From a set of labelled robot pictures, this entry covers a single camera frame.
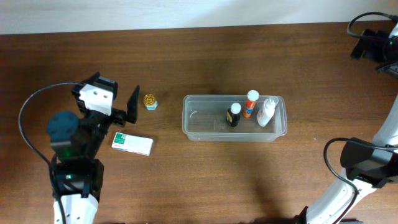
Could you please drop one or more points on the small gold-lidded balm jar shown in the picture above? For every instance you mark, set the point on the small gold-lidded balm jar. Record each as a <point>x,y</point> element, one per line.
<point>150,102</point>

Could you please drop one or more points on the clear plastic container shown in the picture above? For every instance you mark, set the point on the clear plastic container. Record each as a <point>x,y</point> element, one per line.
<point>204,119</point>

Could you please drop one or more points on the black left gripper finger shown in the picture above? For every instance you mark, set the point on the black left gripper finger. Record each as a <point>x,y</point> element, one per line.
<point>132,105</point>
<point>91,80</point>

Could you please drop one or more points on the orange tablet tube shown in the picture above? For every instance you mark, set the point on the orange tablet tube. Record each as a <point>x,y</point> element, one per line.
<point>252,97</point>

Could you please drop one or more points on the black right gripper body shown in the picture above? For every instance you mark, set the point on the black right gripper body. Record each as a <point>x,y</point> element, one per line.
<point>379,50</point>

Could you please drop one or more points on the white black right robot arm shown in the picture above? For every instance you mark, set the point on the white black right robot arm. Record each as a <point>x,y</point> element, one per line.
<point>366,166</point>

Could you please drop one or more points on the dark brown medicine bottle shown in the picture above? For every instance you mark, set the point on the dark brown medicine bottle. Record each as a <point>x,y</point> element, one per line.
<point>233,114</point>

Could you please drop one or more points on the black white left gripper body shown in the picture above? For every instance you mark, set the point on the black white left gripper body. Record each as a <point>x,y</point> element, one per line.
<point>117,116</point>

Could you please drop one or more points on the white green medicine box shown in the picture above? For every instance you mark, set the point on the white green medicine box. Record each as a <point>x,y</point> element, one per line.
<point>133,144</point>

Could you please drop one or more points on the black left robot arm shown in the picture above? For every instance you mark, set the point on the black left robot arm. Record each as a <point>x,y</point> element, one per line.
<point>76,172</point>

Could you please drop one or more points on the white spray bottle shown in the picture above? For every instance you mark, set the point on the white spray bottle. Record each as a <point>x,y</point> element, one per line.
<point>267,110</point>

